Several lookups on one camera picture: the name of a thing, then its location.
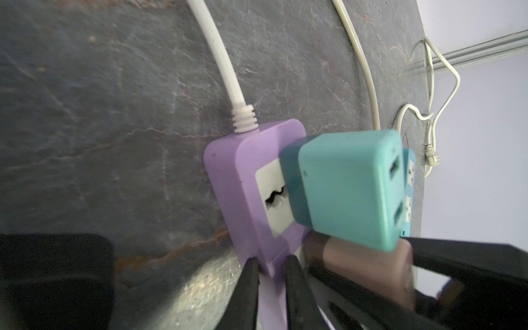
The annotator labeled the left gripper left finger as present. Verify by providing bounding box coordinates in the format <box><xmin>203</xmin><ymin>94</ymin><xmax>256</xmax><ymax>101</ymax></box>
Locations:
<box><xmin>215</xmin><ymin>258</ymin><xmax>259</xmax><ymax>330</ymax></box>

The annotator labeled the green plug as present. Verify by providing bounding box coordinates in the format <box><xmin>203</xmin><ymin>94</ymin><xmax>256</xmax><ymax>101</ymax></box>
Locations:
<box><xmin>279</xmin><ymin>129</ymin><xmax>406</xmax><ymax>252</ymax></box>

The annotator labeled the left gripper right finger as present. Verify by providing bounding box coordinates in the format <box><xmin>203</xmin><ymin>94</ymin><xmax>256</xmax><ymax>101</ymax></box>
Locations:
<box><xmin>283</xmin><ymin>254</ymin><xmax>329</xmax><ymax>330</ymax></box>

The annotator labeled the teal power strip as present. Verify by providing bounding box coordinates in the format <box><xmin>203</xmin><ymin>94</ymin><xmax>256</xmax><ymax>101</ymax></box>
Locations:
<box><xmin>401</xmin><ymin>148</ymin><xmax>416</xmax><ymax>237</ymax></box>

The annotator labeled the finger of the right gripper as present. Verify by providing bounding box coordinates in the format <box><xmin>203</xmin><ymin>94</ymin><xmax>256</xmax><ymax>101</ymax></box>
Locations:
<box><xmin>407</xmin><ymin>238</ymin><xmax>527</xmax><ymax>329</ymax></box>
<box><xmin>307</xmin><ymin>264</ymin><xmax>445</xmax><ymax>329</ymax></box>

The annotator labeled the purple power strip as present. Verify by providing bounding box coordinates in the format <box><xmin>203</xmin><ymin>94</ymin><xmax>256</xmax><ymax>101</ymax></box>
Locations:
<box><xmin>203</xmin><ymin>119</ymin><xmax>309</xmax><ymax>329</ymax></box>

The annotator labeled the pink plug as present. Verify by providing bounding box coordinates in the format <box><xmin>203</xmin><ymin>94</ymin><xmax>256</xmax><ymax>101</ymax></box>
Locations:
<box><xmin>303</xmin><ymin>232</ymin><xmax>415</xmax><ymax>310</ymax></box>

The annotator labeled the white cable of purple strip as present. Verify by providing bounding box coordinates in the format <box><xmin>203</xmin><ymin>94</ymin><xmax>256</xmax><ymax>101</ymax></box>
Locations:
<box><xmin>186</xmin><ymin>0</ymin><xmax>260</xmax><ymax>134</ymax></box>

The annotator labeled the white cable of teal strip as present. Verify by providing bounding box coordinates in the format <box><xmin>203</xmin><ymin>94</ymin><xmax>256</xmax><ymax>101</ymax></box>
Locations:
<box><xmin>393</xmin><ymin>38</ymin><xmax>461</xmax><ymax>178</ymax></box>

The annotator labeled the white cable of orange strip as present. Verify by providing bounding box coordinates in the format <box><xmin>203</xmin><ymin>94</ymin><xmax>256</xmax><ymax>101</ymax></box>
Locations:
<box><xmin>331</xmin><ymin>0</ymin><xmax>381</xmax><ymax>131</ymax></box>

